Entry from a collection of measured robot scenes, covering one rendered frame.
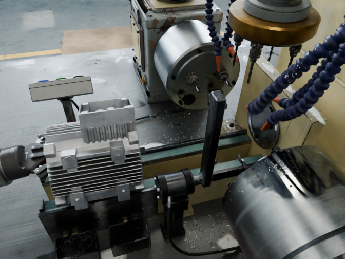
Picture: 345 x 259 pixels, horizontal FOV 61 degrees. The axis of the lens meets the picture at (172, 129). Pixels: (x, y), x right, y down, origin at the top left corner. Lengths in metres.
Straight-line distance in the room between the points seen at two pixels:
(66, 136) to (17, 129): 0.57
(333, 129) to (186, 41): 0.47
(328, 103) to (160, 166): 0.48
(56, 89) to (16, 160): 0.27
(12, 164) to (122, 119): 0.25
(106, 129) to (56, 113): 0.61
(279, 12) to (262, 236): 0.40
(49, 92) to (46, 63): 0.70
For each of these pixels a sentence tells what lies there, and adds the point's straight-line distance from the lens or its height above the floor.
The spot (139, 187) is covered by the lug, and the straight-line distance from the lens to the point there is 0.70.
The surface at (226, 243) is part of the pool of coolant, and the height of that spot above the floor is 0.80.
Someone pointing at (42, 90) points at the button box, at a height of 1.07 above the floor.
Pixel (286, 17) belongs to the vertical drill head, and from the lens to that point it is 0.61.
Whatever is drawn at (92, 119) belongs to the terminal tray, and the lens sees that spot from 0.66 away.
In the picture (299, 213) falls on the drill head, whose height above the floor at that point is 1.15.
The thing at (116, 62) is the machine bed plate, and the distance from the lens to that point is 1.52.
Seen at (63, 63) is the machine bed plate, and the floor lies 0.80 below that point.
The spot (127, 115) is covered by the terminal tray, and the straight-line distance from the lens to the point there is 0.66.
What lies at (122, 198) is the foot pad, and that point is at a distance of 0.73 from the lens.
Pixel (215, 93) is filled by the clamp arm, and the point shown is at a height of 1.25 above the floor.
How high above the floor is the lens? 1.56
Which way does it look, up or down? 43 degrees down
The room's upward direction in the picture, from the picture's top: 2 degrees clockwise
